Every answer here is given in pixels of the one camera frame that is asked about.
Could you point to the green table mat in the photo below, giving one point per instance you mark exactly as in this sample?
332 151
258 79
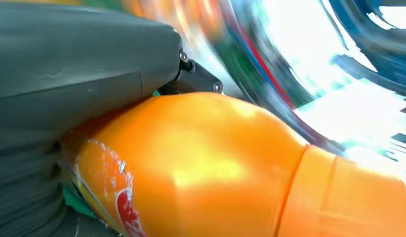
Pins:
75 201

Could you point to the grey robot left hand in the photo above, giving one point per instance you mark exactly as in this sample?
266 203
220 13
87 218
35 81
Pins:
75 65

